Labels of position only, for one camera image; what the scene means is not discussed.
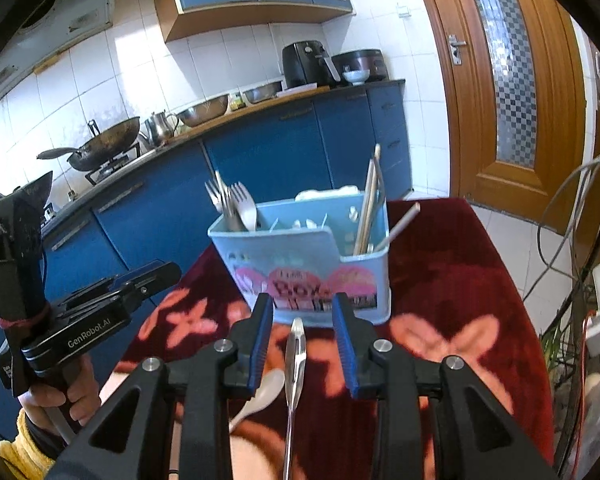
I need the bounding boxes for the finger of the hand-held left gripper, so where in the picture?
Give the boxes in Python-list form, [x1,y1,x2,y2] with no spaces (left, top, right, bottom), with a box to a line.
[107,259,169,289]
[55,263,184,319]

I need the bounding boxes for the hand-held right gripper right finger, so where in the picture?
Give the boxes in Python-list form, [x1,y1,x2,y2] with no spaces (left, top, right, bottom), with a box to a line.
[331,292,556,480]

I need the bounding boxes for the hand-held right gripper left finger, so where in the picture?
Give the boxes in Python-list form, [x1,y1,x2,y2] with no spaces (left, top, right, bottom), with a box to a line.
[55,292,275,480]

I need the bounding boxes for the light blue utensil box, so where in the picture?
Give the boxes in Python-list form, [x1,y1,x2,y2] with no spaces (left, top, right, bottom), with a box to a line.
[207,187,393,328]

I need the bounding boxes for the silver fork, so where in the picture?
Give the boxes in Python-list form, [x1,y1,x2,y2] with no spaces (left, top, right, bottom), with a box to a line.
[214,170,236,231]
[205,179,228,231]
[228,181,257,232]

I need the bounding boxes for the wooden chopstick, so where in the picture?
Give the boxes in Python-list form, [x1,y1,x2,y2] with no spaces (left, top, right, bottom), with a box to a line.
[356,144,383,255]

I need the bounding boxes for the person's left forearm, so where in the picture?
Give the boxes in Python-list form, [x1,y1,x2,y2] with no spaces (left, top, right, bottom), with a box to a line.
[0,407,66,478]

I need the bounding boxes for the person's left hand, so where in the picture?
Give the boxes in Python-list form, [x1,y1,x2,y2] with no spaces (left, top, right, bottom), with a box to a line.
[17,353,103,444]

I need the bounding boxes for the white spoon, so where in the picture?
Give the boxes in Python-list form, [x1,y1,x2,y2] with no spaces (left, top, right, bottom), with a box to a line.
[228,367,286,434]

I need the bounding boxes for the gas stove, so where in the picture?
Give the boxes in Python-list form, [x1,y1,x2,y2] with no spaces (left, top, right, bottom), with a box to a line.
[85,142,147,186]

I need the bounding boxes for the pale chopstick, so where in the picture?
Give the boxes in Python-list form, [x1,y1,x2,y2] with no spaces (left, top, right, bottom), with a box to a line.
[374,202,422,254]

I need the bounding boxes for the red floral blanket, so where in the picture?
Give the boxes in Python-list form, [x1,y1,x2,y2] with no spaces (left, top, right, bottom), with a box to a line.
[115,197,556,480]

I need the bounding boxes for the dark wok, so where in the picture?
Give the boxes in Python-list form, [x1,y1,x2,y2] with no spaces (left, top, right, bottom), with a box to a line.
[37,116,142,172]

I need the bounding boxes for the metal kettle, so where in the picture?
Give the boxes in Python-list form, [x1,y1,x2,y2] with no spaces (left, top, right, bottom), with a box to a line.
[145,110,180,145]

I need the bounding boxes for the blue kitchen base cabinets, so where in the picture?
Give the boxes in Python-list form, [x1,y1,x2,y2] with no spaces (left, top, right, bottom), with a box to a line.
[0,79,413,441]

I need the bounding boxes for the large metal colander bowl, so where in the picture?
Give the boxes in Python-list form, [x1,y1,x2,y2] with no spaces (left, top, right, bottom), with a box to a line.
[176,94,230,128]

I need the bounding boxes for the small metal bowl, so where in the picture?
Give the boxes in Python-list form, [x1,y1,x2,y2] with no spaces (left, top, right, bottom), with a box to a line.
[242,81,284,105]

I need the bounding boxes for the wooden door with glass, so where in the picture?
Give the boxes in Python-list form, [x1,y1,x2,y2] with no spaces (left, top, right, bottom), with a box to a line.
[407,0,600,231]

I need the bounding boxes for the range hood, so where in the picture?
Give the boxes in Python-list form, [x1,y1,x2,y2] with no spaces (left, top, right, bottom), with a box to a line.
[0,0,116,107]

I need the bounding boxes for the cutting board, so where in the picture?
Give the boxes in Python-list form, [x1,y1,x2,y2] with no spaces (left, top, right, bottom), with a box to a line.
[276,85,332,99]

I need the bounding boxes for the black air fryer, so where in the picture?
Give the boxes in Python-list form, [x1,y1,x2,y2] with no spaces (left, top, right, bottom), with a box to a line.
[281,41,338,90]

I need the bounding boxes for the bundle of grey cables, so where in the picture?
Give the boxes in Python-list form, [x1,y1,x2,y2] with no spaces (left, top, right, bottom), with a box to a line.
[522,147,600,321]

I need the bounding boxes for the metal door handle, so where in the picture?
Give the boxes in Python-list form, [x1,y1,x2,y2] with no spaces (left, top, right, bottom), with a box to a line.
[447,34,468,66]

